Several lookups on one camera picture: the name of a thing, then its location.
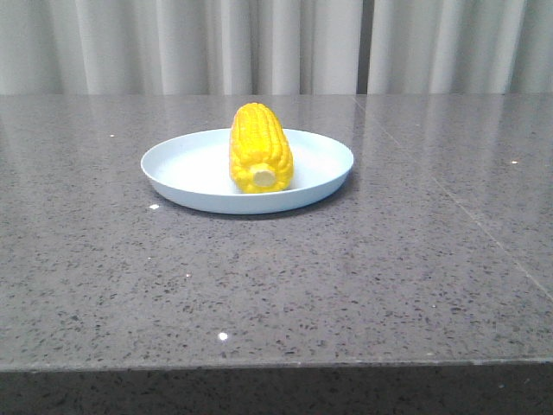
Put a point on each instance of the yellow corn cob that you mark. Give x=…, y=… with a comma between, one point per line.
x=260, y=159

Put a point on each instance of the white pleated curtain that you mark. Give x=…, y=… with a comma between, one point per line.
x=276, y=47

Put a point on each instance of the light blue round plate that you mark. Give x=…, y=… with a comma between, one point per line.
x=194, y=171

